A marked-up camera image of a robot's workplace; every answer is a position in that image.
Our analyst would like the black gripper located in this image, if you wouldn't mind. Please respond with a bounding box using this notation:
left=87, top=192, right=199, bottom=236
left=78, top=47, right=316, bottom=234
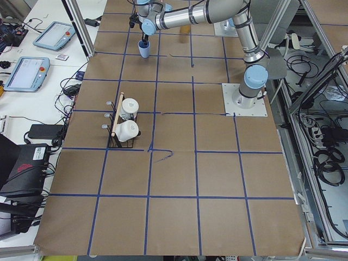
left=140, top=23, right=148, bottom=45

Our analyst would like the light blue plastic cup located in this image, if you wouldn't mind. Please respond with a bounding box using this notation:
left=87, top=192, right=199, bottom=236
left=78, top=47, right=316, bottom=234
left=138, top=40, right=151, bottom=59

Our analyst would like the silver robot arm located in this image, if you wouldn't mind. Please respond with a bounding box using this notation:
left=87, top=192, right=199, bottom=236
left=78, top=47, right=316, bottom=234
left=221, top=18, right=235, bottom=32
left=129, top=1, right=269, bottom=109

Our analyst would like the yellow cylindrical chopstick holder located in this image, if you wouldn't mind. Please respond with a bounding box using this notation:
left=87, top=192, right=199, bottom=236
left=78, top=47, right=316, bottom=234
left=179, top=25, right=191, bottom=35

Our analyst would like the black power adapter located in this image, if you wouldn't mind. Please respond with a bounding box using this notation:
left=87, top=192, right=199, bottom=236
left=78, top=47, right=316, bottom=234
left=84, top=18, right=100, bottom=27

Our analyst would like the white mug upper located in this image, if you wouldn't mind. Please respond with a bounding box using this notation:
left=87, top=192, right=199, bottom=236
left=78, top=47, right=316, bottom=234
left=120, top=98, right=139, bottom=120

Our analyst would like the white mug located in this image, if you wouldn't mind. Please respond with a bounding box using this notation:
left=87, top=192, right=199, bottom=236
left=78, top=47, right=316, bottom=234
left=120, top=98, right=139, bottom=120
left=115, top=120, right=140, bottom=142

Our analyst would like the teach pendant far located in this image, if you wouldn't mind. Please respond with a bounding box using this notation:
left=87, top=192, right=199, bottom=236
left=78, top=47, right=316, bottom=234
left=33, top=21, right=76, bottom=51

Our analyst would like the teach pendant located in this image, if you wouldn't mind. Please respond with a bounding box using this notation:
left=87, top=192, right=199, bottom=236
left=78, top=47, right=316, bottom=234
left=4, top=57, right=50, bottom=92
left=33, top=21, right=76, bottom=51

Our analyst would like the white mug lower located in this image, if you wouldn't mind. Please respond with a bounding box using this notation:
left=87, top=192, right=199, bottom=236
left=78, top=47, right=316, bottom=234
left=115, top=120, right=140, bottom=142

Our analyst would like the grey office chair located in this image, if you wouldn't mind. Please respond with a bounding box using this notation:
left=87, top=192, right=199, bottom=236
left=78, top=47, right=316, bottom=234
left=251, top=1, right=300, bottom=80

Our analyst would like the teach pendant near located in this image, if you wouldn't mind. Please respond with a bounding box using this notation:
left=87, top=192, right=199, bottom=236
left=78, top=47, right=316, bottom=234
left=4, top=57, right=50, bottom=92

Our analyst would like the brown paper table cover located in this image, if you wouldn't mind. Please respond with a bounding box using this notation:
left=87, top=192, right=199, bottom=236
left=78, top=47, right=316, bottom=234
left=34, top=1, right=304, bottom=256

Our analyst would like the large black power brick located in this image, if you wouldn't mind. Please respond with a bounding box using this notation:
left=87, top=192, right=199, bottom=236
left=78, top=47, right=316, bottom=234
left=28, top=124, right=63, bottom=139

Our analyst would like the black computer box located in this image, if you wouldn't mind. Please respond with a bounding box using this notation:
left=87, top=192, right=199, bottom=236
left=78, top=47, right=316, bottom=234
left=1, top=135, right=51, bottom=198

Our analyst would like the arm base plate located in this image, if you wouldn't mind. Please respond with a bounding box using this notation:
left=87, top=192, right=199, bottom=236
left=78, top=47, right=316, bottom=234
left=222, top=83, right=268, bottom=117
left=214, top=21, right=238, bottom=38

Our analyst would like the black wire mug rack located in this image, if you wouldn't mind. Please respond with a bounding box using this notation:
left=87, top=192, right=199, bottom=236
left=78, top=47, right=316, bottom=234
left=102, top=92, right=141, bottom=148

